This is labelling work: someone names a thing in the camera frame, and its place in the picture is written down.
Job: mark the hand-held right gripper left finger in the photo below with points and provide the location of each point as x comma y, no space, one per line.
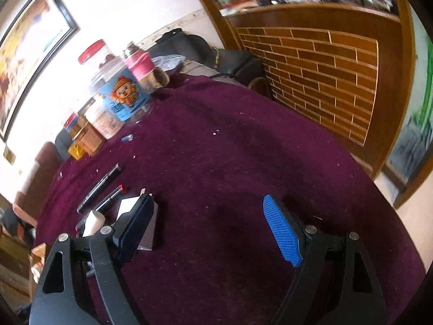
138,223

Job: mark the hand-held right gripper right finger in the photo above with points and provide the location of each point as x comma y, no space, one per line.
282,230

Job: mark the white cube charger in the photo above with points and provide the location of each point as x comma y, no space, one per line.
149,235

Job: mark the black marker with red cap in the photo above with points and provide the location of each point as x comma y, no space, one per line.
111,197

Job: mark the small white bottle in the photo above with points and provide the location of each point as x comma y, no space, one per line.
93,221

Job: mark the black marker with grey cap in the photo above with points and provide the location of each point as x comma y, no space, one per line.
98,188

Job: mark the brown cardboard box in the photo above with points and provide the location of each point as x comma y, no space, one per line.
38,250

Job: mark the small clear blue-tipped tube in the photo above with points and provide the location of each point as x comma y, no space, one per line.
128,137

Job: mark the orange jar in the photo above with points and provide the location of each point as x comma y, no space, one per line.
89,140

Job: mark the purple velvet tablecloth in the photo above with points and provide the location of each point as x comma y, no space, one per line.
236,142

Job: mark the white jar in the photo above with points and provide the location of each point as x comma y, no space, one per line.
105,122

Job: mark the brown upholstered chair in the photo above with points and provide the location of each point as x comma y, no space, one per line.
44,166

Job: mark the gold jar with red lid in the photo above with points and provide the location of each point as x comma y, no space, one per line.
71,121

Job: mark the clear jar with blue label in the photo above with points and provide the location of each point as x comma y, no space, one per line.
125,98

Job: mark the brown cardboard tube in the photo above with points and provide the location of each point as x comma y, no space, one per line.
154,79

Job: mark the pink thread spool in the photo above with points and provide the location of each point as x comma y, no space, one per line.
138,64

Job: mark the clear plastic bag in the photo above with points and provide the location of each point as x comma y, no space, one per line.
167,61

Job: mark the green landscape poster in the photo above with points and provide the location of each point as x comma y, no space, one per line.
416,125

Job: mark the wooden brick-pattern counter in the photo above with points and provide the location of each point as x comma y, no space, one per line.
304,57

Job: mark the clear jar with red lid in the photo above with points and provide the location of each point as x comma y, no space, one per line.
93,49

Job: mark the black bag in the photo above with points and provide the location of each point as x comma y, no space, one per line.
189,45

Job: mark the framed horse painting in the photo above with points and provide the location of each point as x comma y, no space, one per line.
30,57

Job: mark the wooden pillar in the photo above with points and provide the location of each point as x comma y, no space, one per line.
216,20

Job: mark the yellow wall plaque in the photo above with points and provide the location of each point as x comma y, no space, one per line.
9,155

